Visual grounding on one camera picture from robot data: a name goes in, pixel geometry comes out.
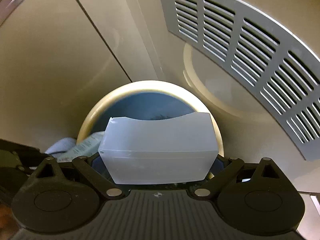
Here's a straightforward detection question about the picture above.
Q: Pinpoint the cream bin with blue liner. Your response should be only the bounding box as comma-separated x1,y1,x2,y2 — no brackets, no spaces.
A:
76,80,225,180

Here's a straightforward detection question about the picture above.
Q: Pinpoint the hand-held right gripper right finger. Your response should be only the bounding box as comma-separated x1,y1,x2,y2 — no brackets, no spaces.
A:
191,154,285,202

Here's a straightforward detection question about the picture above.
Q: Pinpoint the grey cabinet vent grille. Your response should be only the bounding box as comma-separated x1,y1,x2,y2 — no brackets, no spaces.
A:
156,0,320,161

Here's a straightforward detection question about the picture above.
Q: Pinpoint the translucent plastic box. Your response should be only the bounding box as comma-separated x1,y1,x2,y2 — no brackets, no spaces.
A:
98,112,219,185

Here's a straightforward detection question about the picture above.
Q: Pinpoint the teal patterned packet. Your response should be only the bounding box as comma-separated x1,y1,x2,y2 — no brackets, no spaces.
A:
57,131,105,163

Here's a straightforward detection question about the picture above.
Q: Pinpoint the plain beige cabinet door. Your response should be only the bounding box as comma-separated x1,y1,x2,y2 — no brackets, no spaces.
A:
0,0,133,143

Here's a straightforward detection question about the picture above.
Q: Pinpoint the light blue cloth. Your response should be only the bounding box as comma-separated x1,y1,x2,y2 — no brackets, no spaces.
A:
44,136,77,160

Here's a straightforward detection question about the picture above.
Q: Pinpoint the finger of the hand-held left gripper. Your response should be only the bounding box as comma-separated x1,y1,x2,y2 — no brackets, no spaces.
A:
0,139,48,175

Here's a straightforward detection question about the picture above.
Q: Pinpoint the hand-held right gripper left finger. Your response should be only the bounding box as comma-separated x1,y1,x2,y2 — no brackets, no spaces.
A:
35,155,127,202

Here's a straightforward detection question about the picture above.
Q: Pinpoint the beige cabinet door with vent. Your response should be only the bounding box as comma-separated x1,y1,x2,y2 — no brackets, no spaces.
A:
135,0,320,195

